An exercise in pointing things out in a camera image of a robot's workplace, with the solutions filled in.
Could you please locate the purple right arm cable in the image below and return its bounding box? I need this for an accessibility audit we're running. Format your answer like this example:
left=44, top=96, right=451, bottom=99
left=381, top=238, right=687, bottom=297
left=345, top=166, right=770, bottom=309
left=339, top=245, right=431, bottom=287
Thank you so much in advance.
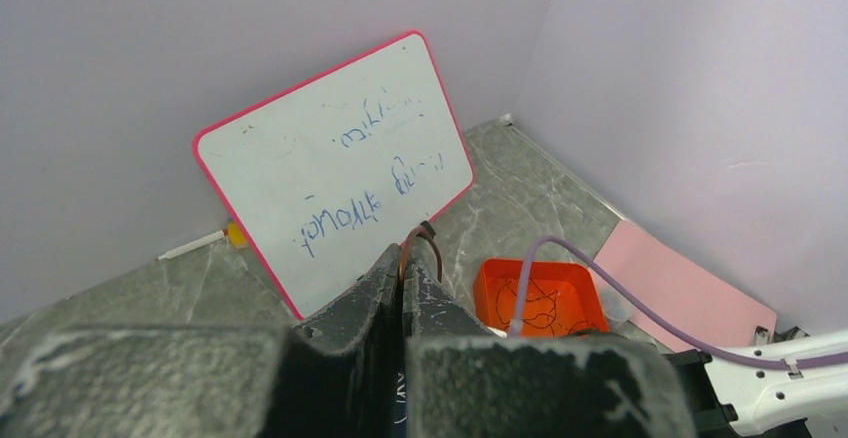
left=506, top=235, right=848, bottom=371

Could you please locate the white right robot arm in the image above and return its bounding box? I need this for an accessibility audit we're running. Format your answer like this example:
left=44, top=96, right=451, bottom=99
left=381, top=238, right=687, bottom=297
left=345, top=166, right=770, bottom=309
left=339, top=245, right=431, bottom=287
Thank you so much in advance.
left=666, top=331, right=847, bottom=437

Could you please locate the white marker pen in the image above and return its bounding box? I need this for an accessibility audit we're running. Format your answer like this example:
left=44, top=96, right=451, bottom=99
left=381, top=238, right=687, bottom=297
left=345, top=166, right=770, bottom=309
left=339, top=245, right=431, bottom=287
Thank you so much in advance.
left=157, top=230, right=227, bottom=261

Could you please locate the pink clipboard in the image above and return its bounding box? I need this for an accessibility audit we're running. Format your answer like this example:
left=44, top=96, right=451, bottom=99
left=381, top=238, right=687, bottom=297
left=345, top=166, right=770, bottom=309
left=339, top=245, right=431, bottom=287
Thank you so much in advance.
left=594, top=220, right=777, bottom=348

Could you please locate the yellow cube block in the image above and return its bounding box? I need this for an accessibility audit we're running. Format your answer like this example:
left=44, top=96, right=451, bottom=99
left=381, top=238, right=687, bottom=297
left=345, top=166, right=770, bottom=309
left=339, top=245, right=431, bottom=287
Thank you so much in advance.
left=225, top=221, right=249, bottom=249

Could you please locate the orange square tray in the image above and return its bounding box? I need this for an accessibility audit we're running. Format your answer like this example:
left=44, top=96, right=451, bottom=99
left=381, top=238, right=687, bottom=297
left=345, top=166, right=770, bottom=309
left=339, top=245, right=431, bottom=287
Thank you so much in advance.
left=473, top=258, right=610, bottom=337

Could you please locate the pink-framed whiteboard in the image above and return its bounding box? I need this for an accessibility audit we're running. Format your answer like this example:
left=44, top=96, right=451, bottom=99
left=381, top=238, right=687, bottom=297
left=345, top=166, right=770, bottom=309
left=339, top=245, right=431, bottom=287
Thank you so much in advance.
left=192, top=30, right=475, bottom=319

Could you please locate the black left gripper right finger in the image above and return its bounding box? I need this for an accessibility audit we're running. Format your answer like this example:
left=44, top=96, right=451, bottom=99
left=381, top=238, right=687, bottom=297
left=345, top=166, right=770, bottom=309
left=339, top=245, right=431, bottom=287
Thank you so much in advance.
left=403, top=254, right=696, bottom=437

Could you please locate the clear plastic cup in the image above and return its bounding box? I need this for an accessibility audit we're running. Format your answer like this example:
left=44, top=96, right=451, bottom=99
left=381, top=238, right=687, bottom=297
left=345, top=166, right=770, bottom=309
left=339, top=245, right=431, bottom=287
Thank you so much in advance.
left=599, top=288, right=635, bottom=329

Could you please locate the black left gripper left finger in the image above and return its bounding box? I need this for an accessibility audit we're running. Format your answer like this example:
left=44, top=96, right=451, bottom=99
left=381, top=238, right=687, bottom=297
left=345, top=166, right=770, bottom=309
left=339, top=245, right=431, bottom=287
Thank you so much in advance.
left=1, top=244, right=401, bottom=437

